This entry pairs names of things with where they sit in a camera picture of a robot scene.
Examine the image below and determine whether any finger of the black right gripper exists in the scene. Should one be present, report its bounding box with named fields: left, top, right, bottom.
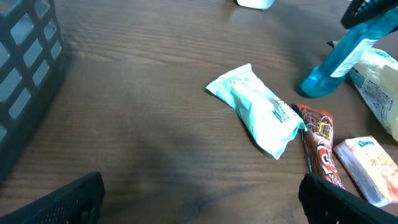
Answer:
left=341, top=0, right=397, bottom=29

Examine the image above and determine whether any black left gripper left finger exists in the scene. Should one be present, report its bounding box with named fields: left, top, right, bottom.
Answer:
left=1, top=171, right=105, bottom=224

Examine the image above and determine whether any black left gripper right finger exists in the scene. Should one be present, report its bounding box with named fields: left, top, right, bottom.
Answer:
left=298, top=172, right=397, bottom=224

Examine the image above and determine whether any orange tissue pack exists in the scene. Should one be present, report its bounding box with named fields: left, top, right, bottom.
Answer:
left=333, top=136, right=397, bottom=207

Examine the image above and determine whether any red chocolate bar wrapper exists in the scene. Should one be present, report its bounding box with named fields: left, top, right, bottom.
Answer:
left=296, top=104, right=345, bottom=189

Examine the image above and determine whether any large yellow snack bag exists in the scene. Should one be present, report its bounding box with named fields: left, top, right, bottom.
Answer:
left=347, top=47, right=397, bottom=139

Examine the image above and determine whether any teal liquid bottle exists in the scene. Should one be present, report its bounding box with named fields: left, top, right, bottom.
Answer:
left=300, top=7, right=397, bottom=97

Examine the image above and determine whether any light teal wipes packet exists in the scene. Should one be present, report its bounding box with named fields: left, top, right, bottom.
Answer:
left=206, top=63, right=307, bottom=159

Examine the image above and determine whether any white barcode scanner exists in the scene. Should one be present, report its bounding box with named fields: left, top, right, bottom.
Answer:
left=236, top=0, right=274, bottom=10

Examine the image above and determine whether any grey plastic lattice basket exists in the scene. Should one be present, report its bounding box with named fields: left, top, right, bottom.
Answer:
left=1, top=0, right=66, bottom=181

